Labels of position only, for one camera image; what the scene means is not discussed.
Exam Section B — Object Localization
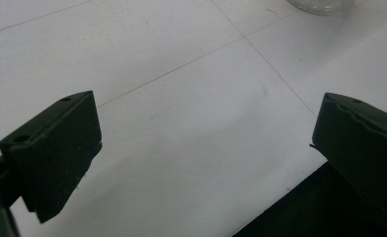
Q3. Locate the clear glass jar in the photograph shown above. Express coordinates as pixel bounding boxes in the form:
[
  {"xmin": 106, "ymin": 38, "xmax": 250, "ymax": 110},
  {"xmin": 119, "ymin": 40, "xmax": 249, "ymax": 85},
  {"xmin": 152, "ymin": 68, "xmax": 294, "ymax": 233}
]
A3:
[{"xmin": 285, "ymin": 0, "xmax": 360, "ymax": 16}]

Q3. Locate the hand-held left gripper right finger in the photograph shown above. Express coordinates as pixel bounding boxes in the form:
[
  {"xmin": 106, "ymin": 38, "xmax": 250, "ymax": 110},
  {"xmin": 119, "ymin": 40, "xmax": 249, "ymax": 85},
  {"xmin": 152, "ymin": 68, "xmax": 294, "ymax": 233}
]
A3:
[{"xmin": 309, "ymin": 92, "xmax": 387, "ymax": 218}]

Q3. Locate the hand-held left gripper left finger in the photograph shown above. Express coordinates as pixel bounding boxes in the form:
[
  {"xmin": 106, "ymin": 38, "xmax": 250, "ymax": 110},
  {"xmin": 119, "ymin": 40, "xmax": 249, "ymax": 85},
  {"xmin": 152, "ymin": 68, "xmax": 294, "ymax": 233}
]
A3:
[{"xmin": 0, "ymin": 90, "xmax": 103, "ymax": 224}]

